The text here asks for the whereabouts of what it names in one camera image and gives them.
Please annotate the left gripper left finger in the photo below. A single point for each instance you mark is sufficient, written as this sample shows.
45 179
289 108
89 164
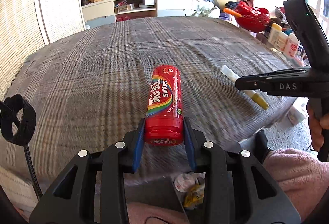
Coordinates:
134 143

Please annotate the yellow cap lotion bottle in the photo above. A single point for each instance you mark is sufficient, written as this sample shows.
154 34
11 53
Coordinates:
277 38

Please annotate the woven folding screen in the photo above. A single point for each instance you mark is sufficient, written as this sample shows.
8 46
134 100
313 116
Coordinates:
29 25

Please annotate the black sock foot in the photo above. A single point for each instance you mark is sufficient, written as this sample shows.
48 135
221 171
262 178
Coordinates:
261 149

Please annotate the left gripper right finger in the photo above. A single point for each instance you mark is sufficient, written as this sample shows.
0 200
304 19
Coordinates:
193 141

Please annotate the person right hand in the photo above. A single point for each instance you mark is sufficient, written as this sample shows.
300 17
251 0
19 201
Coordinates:
316 127

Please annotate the red skittles tube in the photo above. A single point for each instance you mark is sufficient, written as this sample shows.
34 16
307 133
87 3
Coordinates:
164 118

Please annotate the black trash bin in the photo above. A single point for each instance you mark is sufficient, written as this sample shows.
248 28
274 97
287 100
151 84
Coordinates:
167 192

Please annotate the white tv cabinet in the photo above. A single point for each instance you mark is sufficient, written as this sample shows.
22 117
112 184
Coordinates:
110 11

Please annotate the white pink lotion bottle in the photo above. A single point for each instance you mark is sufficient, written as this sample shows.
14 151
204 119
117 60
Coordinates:
291 46

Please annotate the grey plaid blanket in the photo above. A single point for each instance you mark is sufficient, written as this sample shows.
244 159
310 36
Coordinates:
89 89

